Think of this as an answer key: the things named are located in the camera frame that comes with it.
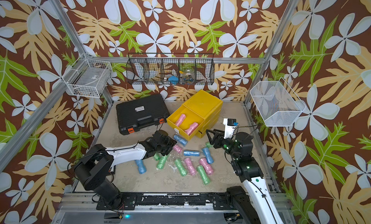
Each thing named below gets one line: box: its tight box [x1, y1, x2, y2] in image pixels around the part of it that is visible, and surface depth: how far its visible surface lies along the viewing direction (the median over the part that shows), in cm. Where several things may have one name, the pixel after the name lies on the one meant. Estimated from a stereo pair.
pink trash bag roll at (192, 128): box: [184, 122, 199, 136], surface depth 85 cm
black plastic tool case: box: [115, 93, 171, 135], surface depth 104 cm
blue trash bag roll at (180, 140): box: [173, 134, 188, 147], surface depth 96 cm
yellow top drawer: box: [166, 104, 205, 141], surface depth 88 cm
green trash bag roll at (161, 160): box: [153, 152, 168, 170], surface depth 88 cm
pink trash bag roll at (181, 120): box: [176, 113, 186, 127], surface depth 90 cm
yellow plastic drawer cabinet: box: [166, 89, 224, 141], surface depth 90 cm
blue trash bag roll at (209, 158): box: [202, 147, 215, 164], surface depth 91 cm
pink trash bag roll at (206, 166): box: [199, 157, 214, 176], surface depth 86 cm
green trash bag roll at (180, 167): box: [174, 157, 188, 177], surface depth 86 cm
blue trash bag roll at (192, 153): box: [183, 149, 201, 157], surface depth 90 cm
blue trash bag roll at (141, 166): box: [134, 159, 147, 175], surface depth 86 cm
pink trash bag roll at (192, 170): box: [184, 157, 198, 177], surface depth 86 cm
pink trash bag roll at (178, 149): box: [172, 144, 184, 154], surface depth 93 cm
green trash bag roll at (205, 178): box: [196, 165, 211, 186], surface depth 83 cm
